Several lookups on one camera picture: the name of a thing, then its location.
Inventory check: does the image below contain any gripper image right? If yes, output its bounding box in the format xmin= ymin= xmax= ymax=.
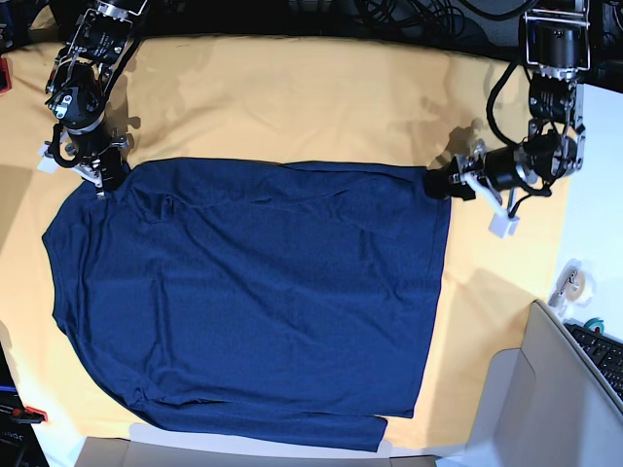
xmin=423 ymin=140 xmax=538 ymax=214

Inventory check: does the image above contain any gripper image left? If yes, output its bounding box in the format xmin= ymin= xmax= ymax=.
xmin=49 ymin=122 xmax=129 ymax=199

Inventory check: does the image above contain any dark blue long-sleeve shirt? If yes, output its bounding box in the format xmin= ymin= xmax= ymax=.
xmin=43 ymin=159 xmax=451 ymax=451

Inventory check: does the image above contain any red clamp top left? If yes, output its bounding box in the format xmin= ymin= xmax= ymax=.
xmin=0 ymin=57 xmax=12 ymax=93

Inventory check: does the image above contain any red clamp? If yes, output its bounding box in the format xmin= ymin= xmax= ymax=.
xmin=9 ymin=407 xmax=48 ymax=424
xmin=0 ymin=57 xmax=12 ymax=93

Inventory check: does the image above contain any yellow table cloth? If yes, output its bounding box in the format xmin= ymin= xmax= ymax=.
xmin=1 ymin=37 xmax=568 ymax=458

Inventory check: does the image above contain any clear tape dispenser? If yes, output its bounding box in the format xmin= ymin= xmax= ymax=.
xmin=547 ymin=259 xmax=596 ymax=317

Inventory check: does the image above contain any green tape roll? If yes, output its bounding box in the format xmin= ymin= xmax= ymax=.
xmin=584 ymin=317 xmax=605 ymax=335

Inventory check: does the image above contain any black keyboard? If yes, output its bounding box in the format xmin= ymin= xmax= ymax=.
xmin=563 ymin=322 xmax=622 ymax=413

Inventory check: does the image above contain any cardboard box right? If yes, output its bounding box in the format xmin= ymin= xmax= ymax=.
xmin=462 ymin=301 xmax=622 ymax=466

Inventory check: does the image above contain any red clamp bottom left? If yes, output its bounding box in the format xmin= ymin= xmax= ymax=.
xmin=9 ymin=407 xmax=48 ymax=424

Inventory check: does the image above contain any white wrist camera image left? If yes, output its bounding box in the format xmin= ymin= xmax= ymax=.
xmin=37 ymin=141 xmax=59 ymax=174

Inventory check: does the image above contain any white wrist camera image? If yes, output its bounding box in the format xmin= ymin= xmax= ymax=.
xmin=489 ymin=213 xmax=520 ymax=239
xmin=37 ymin=141 xmax=59 ymax=174

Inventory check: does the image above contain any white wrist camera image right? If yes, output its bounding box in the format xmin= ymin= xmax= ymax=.
xmin=489 ymin=213 xmax=520 ymax=239

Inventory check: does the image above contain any black cable bundle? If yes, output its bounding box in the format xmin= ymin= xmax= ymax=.
xmin=286 ymin=0 xmax=623 ymax=50

